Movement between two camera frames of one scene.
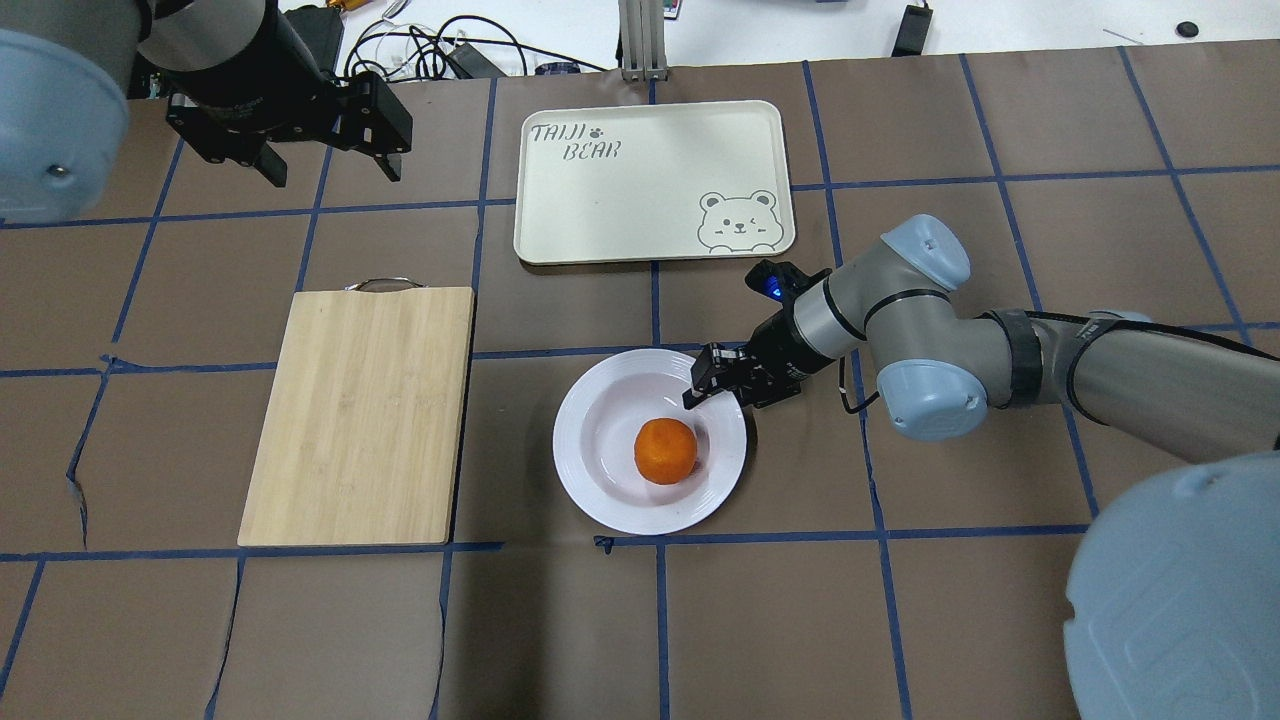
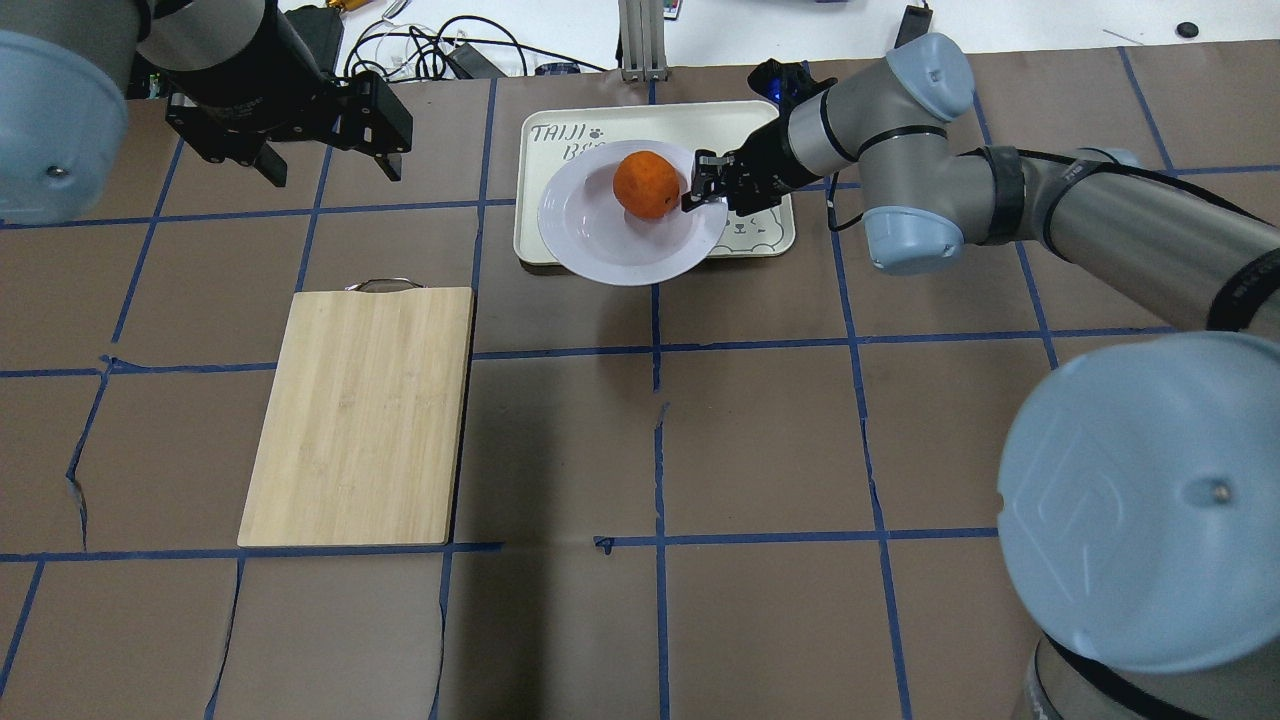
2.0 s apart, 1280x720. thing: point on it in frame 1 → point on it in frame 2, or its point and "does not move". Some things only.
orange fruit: [665, 450] → [646, 184]
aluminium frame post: [643, 53] does not move
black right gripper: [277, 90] → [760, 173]
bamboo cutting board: [364, 437] does not move
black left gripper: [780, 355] → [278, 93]
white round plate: [632, 457] → [584, 224]
